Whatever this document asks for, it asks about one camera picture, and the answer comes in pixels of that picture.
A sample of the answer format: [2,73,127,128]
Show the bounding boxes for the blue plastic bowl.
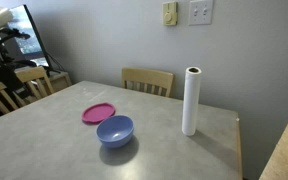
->
[96,115,134,148]

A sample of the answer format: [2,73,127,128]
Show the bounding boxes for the wooden chair at far side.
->
[122,68,175,97]

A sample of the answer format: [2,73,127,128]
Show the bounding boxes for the beige wall thermostat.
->
[162,2,177,26]

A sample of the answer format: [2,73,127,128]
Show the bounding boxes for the white double light switch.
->
[188,0,213,25]

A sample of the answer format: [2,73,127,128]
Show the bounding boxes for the wooden chair at left side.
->
[0,67,54,114]

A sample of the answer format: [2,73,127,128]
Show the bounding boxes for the black computer monitor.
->
[5,4,52,68]

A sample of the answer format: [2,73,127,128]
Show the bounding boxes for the pink plastic plate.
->
[82,103,115,124]

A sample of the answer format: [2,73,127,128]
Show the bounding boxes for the wooden chair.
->
[122,68,175,97]
[0,67,54,114]

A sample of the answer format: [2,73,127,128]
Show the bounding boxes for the white paper towel roll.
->
[182,67,202,136]

